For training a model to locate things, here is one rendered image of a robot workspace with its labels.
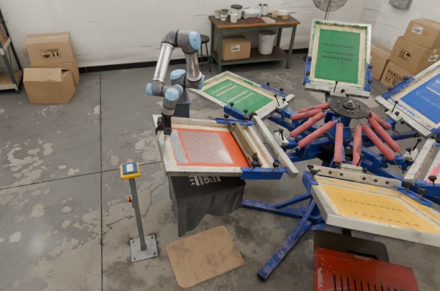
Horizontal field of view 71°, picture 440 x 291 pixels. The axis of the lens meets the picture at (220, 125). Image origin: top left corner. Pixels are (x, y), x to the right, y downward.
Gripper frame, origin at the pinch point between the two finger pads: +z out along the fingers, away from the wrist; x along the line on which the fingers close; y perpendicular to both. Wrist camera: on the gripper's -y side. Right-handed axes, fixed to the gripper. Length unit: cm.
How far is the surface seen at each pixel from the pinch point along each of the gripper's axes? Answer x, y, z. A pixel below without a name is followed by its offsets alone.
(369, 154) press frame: -152, -24, -17
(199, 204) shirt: -30, -21, 35
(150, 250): -17, 8, 125
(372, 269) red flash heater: -85, -103, -8
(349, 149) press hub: -141, -15, -13
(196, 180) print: -27.6, -10.2, 24.4
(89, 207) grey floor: 33, 71, 139
